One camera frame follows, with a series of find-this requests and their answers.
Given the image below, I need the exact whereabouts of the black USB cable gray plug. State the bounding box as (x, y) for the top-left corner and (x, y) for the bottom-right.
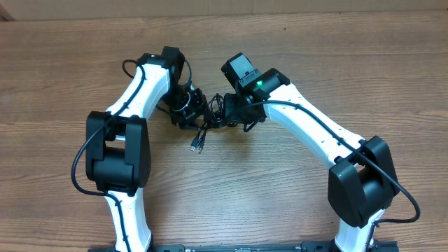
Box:
(197, 92), (228, 155)

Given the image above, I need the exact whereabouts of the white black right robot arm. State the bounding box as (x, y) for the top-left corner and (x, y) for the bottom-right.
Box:
(221, 52), (399, 251)

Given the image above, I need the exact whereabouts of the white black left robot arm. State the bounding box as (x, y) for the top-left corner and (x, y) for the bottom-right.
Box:
(81, 46), (207, 251)

